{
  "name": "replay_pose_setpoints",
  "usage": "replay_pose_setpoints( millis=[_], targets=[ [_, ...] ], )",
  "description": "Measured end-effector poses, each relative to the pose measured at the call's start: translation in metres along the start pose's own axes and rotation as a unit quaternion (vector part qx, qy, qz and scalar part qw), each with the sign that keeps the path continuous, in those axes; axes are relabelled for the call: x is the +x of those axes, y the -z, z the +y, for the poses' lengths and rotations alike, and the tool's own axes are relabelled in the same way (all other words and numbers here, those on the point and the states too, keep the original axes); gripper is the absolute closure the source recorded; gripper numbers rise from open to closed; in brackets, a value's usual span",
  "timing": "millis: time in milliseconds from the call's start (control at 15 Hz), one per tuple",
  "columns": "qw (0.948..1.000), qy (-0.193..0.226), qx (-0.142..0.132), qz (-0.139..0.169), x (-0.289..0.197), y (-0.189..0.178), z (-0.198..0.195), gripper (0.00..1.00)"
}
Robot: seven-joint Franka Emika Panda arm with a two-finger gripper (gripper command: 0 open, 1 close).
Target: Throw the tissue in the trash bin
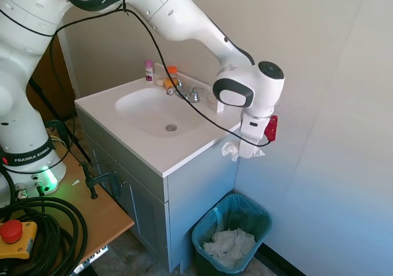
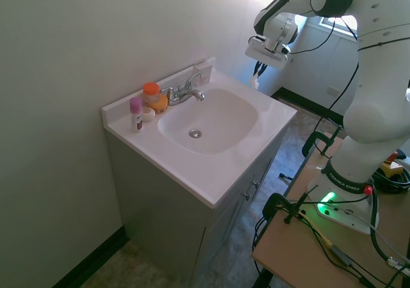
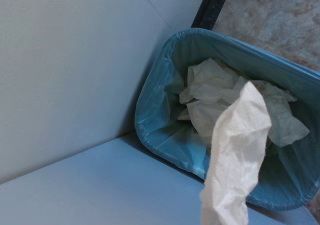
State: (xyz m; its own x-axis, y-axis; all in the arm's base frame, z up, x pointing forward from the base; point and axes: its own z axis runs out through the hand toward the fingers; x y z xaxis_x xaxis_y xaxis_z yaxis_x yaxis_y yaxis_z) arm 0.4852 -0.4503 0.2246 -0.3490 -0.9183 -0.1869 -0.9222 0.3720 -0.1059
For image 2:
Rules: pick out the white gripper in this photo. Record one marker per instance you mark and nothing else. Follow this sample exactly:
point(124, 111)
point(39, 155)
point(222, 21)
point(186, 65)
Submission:
point(266, 56)

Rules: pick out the white tissue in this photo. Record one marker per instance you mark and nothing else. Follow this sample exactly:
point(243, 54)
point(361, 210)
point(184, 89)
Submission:
point(255, 81)

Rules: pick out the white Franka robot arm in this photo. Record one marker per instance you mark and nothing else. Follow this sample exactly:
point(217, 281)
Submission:
point(378, 86)

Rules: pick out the white cardboard box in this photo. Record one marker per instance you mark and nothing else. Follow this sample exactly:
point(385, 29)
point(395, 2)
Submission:
point(205, 72)

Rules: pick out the black baseboard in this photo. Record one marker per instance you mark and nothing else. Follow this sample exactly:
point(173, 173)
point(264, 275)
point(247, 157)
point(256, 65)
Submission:
point(89, 259)
point(304, 104)

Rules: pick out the window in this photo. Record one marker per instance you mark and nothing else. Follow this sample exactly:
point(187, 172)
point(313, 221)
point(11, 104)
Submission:
point(336, 24)

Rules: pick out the black C-clamp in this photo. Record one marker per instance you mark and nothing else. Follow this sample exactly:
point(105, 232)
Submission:
point(315, 139)
point(278, 201)

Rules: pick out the chrome sink drain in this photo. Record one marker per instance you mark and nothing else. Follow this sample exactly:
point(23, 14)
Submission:
point(195, 133)

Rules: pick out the orange cream jar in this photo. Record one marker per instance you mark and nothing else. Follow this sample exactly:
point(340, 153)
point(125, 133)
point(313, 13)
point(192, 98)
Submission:
point(160, 104)

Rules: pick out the clear jar with orange lid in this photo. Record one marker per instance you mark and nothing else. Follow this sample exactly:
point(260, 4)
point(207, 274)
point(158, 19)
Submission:
point(150, 91)

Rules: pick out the metal cabinet knob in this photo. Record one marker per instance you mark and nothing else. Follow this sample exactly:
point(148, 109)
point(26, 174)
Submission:
point(246, 196)
point(255, 183)

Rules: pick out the small white cream jar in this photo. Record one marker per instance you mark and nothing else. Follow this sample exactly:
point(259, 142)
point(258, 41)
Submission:
point(148, 114)

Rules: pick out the white sink vanity top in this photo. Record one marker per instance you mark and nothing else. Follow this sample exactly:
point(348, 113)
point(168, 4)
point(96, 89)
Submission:
point(192, 172)

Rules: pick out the pink-capped deodorant stick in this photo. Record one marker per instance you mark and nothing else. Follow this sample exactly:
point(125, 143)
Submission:
point(136, 115)

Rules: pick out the yellow emergency stop button box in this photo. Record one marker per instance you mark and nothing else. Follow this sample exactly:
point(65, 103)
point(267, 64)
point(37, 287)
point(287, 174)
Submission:
point(394, 164)

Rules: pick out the grey vanity cabinet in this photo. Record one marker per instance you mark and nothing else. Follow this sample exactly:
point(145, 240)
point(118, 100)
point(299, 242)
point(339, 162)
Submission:
point(166, 204)

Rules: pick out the wooden table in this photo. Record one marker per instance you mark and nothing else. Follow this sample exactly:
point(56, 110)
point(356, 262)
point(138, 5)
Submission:
point(304, 259)

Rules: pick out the white wall outlet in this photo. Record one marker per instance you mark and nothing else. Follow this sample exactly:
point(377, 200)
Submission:
point(333, 91)

